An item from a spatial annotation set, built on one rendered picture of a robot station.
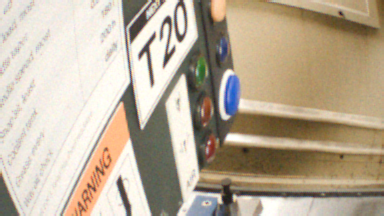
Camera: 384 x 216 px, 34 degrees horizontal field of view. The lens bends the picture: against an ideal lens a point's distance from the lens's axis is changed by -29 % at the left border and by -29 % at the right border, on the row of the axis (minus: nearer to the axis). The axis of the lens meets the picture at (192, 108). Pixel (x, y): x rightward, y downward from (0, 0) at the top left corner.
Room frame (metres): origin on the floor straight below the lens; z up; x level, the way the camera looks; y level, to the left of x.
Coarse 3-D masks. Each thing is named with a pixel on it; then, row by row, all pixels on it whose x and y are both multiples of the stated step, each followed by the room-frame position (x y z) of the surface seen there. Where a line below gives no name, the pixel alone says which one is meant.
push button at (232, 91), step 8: (232, 80) 0.49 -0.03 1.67; (224, 88) 0.49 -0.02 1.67; (232, 88) 0.49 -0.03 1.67; (240, 88) 0.50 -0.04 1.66; (224, 96) 0.49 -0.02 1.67; (232, 96) 0.49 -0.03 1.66; (240, 96) 0.50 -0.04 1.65; (224, 104) 0.48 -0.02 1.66; (232, 104) 0.49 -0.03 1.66; (224, 112) 0.49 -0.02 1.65; (232, 112) 0.49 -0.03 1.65
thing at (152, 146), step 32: (128, 0) 0.38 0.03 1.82; (192, 0) 0.47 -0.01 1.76; (128, 64) 0.37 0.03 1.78; (128, 96) 0.37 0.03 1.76; (192, 96) 0.45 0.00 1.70; (128, 128) 0.36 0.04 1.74; (160, 128) 0.40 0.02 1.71; (192, 128) 0.44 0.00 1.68; (160, 160) 0.39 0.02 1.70; (0, 192) 0.22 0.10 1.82; (160, 192) 0.38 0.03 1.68
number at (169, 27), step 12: (180, 0) 0.44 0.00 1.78; (168, 12) 0.43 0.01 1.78; (180, 12) 0.44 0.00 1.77; (156, 24) 0.41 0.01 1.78; (168, 24) 0.42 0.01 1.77; (180, 24) 0.44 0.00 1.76; (168, 36) 0.42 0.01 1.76; (180, 36) 0.44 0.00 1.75; (168, 48) 0.42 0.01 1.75; (180, 48) 0.44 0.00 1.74; (168, 60) 0.42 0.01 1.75
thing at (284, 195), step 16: (192, 192) 1.28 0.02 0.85; (208, 192) 1.27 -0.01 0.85; (240, 192) 1.24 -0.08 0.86; (256, 192) 1.23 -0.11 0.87; (272, 192) 1.21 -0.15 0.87; (288, 192) 1.19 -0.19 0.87; (304, 192) 1.18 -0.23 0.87; (320, 192) 1.16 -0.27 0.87; (336, 192) 1.14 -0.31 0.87; (352, 192) 1.12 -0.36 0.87; (368, 192) 1.10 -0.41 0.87; (272, 208) 1.18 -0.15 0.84; (288, 208) 1.17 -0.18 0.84; (304, 208) 1.15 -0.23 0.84; (320, 208) 1.13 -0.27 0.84; (336, 208) 1.11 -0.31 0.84; (352, 208) 1.09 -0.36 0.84; (368, 208) 1.06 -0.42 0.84
